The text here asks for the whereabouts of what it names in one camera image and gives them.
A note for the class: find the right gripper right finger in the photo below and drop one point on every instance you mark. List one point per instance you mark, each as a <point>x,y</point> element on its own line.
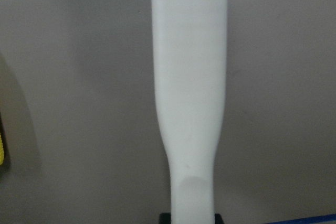
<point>218,219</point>

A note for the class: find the beige hand brush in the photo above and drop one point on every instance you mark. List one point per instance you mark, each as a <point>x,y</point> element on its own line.
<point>189,53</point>

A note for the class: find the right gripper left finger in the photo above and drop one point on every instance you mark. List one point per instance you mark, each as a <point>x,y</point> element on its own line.
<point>165,218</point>

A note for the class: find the yellow toy corn cob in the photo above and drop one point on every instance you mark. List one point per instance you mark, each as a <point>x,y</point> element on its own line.
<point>2,145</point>

